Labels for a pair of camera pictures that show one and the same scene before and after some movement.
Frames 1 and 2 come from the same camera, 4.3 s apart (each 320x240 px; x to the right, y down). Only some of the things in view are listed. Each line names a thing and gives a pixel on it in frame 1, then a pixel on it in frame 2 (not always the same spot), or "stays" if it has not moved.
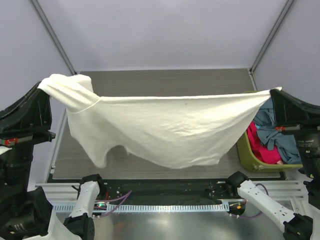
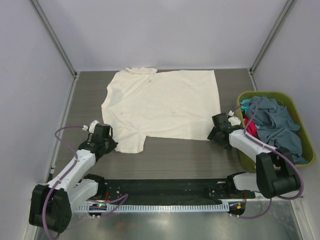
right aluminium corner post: [281, 17] stays
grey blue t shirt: [285, 142] stays
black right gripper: [291, 113] → [215, 133]
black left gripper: [28, 117] → [112, 145]
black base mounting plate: [165, 191] stays
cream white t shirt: [173, 132] → [139, 102]
